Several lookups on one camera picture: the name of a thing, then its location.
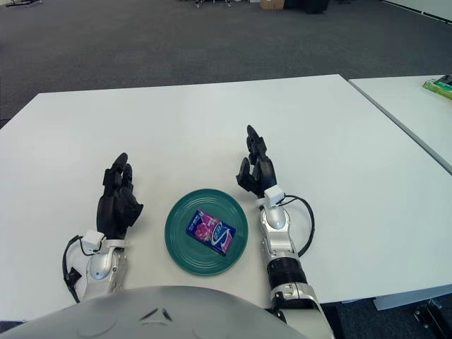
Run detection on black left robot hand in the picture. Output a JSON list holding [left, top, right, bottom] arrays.
[[95, 152, 145, 241]]

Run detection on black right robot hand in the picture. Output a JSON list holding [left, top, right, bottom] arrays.
[[235, 124, 278, 199]]

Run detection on purple blue gum pack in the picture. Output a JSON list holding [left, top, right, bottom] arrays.
[[186, 208, 237, 256]]

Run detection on green round plate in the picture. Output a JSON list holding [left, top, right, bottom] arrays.
[[164, 189, 249, 276]]

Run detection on silver robot torso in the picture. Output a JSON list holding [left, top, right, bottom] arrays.
[[0, 285, 299, 339]]

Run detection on black cabinet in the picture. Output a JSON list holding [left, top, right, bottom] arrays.
[[284, 0, 331, 15]]

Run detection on black chair wheels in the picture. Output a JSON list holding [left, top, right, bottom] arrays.
[[192, 0, 234, 10]]

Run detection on green box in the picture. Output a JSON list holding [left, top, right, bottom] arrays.
[[422, 73, 452, 100]]

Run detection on black table foot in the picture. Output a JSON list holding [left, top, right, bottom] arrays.
[[412, 299, 452, 333]]

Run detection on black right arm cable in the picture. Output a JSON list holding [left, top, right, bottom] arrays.
[[278, 194, 315, 258]]

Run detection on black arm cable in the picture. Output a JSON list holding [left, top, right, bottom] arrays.
[[278, 194, 315, 258], [61, 234, 107, 304]]

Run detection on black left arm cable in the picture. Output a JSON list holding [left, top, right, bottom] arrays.
[[61, 234, 107, 304]]

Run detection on white table frame bracket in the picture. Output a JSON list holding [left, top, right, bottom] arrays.
[[374, 292, 452, 311]]

